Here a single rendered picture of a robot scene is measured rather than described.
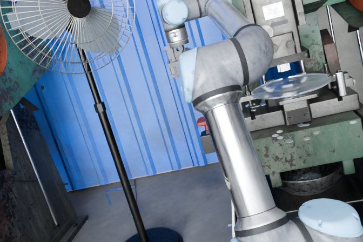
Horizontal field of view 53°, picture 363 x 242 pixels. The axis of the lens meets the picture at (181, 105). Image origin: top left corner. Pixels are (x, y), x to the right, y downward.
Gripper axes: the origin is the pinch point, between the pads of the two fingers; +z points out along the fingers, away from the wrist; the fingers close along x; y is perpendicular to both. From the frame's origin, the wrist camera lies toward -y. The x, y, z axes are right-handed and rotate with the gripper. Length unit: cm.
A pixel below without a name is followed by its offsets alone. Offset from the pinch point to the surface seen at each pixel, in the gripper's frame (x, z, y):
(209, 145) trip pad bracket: 3.0, 18.9, 0.5
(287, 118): -5.5, 17.4, -29.0
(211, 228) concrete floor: -48, 86, 21
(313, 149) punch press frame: 0.2, 28.9, -35.0
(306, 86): -5.4, 7.2, -37.4
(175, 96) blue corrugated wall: -134, 27, 41
